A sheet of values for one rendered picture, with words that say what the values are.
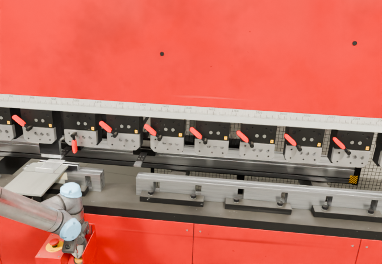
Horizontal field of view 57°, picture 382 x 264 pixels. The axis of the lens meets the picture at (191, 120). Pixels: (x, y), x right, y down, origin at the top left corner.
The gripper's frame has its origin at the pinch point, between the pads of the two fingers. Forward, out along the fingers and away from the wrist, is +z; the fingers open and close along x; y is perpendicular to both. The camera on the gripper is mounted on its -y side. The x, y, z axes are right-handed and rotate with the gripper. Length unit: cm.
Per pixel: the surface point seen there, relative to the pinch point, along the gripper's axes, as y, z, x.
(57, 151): 35, -31, 19
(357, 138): 28, -50, -115
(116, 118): 33, -51, -11
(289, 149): 28, -43, -88
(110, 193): 29.8, -11.9, -6.8
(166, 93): 33, -64, -34
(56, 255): -4.1, -5.1, 6.9
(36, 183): 16.0, -25.5, 21.6
